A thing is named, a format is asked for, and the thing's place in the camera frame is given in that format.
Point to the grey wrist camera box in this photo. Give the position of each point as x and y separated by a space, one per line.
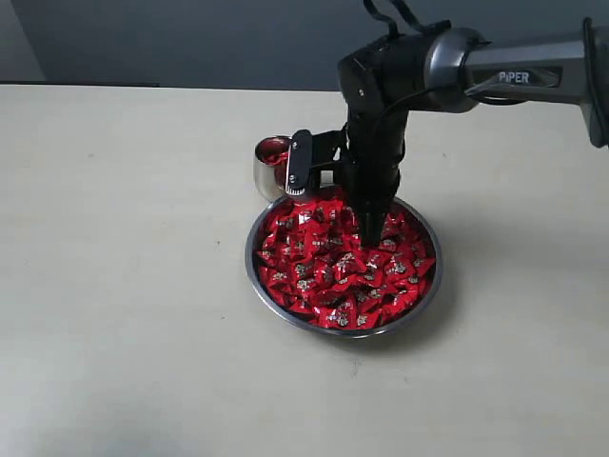
299 164

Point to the red candies inside cup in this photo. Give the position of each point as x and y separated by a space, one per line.
273 151

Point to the stainless steel cup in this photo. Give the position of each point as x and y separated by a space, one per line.
269 181

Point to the round stainless steel bowl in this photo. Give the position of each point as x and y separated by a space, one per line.
428 295

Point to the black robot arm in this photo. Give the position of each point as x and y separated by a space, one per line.
452 71

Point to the pile of red wrapped candies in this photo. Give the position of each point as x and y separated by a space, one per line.
333 276

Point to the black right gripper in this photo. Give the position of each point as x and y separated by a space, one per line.
371 176

